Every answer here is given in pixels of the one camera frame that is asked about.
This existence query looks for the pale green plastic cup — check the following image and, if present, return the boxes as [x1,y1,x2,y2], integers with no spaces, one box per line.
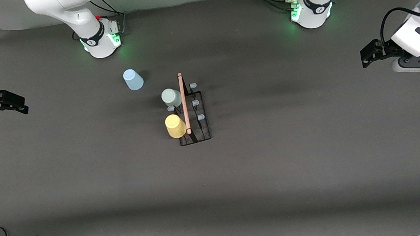
[160,87,184,110]

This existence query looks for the yellow plastic cup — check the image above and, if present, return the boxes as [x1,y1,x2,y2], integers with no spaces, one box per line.
[164,112,189,140]

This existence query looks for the black wire cup holder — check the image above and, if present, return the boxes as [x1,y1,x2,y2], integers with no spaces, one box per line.
[163,70,213,148]

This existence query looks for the light blue plastic cup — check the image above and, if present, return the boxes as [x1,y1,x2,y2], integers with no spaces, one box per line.
[122,68,145,92]

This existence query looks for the black right arm base cables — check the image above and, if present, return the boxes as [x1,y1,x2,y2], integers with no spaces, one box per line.
[89,0,129,40]

